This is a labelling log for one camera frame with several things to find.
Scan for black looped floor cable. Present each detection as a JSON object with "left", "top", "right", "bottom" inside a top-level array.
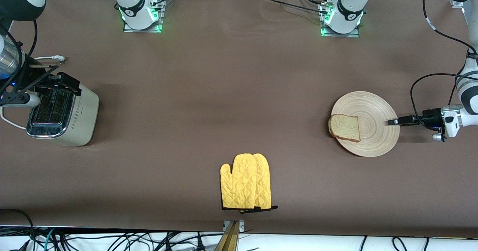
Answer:
[{"left": 0, "top": 209, "right": 37, "bottom": 251}]

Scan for black cable to arm base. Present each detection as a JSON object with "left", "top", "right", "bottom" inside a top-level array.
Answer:
[{"left": 258, "top": 0, "right": 331, "bottom": 16}]

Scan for slice of white bread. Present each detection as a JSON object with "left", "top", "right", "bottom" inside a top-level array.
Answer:
[{"left": 328, "top": 114, "right": 361, "bottom": 143}]

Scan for brown table cover sheet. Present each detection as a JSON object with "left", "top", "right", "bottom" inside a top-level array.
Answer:
[{"left": 0, "top": 0, "right": 478, "bottom": 238}]

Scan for gold metal beam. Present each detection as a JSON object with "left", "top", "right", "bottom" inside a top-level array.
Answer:
[{"left": 215, "top": 221, "right": 240, "bottom": 251}]

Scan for round light wooden plate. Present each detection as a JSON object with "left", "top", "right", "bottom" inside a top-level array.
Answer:
[{"left": 331, "top": 91, "right": 400, "bottom": 157}]

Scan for teal floor cable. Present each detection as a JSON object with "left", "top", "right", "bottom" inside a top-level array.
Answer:
[{"left": 42, "top": 228, "right": 57, "bottom": 251}]

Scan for small metal table bracket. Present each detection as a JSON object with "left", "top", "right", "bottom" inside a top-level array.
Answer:
[{"left": 223, "top": 220, "right": 244, "bottom": 232}]

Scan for tangled black floor cables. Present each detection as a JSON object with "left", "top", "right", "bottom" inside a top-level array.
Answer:
[{"left": 56, "top": 229, "right": 224, "bottom": 251}]

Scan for white toaster power cord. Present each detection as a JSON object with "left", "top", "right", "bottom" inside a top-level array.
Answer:
[{"left": 0, "top": 55, "right": 67, "bottom": 130}]

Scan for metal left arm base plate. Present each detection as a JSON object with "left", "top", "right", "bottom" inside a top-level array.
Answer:
[{"left": 320, "top": 24, "right": 361, "bottom": 38}]

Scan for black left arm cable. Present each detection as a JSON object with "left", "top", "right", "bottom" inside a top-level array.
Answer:
[{"left": 410, "top": 0, "right": 478, "bottom": 130}]

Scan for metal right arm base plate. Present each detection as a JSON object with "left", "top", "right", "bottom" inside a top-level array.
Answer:
[{"left": 123, "top": 19, "right": 165, "bottom": 33}]

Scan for cream toaster with chrome top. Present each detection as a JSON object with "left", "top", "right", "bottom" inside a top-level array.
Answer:
[{"left": 25, "top": 83, "right": 100, "bottom": 147}]

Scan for yellow quilted oven mitt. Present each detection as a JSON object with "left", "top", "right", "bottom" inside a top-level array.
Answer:
[
  {"left": 252, "top": 153, "right": 279, "bottom": 213},
  {"left": 220, "top": 154, "right": 262, "bottom": 210}
]

